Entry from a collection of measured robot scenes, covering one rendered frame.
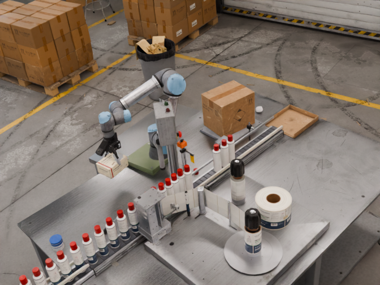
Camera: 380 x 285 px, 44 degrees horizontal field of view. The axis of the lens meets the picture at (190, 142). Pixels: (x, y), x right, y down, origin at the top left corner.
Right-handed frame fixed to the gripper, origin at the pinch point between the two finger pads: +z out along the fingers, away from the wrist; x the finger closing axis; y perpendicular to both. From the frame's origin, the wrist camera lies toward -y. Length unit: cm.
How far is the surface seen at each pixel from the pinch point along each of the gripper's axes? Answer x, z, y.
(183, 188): -52, 4, 8
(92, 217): -10.0, 18.0, -31.5
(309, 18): 74, 77, 455
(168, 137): -48, -34, 5
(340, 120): -55, 96, 260
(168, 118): -49, -46, 6
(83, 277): -43, 14, -68
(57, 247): -13, 15, -61
